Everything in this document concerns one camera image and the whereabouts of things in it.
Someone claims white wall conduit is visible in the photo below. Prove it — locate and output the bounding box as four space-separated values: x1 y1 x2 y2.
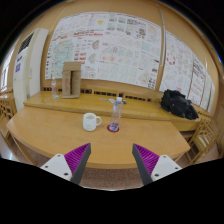
157 8 167 67

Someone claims wide printed wall poster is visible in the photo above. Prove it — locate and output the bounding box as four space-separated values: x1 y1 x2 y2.
44 11 162 90

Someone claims tall white cabinet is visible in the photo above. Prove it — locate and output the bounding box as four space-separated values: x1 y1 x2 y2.
13 27 50 111

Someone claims brown cardboard box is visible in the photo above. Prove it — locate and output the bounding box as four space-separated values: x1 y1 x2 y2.
61 61 82 100

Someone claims narrow printed wall poster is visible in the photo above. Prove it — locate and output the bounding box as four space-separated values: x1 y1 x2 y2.
159 30 214 113

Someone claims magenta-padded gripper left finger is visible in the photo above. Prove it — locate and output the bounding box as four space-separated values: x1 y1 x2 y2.
39 142 92 186

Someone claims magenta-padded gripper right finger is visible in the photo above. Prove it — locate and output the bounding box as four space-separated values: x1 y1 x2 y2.
131 143 183 186

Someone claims wooden chair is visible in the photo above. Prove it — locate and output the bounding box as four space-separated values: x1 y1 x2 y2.
186 114 221 164
0 93 18 121

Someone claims flat round red coaster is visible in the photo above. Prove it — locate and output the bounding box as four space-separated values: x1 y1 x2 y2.
106 124 120 134

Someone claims clear plastic water bottle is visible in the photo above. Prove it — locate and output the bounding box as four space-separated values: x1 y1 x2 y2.
108 96 124 132

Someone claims black bag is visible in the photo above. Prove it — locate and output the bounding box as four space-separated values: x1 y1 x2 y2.
160 89 200 121

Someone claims white ceramic mug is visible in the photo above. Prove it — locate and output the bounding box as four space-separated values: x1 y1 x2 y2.
82 112 103 132

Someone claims small clear bottle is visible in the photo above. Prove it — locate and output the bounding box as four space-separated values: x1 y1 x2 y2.
50 77 60 100

